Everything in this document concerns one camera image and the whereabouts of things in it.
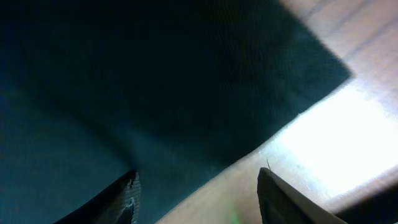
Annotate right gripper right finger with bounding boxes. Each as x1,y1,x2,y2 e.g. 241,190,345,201
257,167,346,224

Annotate black long pants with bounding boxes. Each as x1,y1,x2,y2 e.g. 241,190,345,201
1,0,350,223

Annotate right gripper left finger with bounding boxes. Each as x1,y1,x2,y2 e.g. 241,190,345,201
55,170,141,224

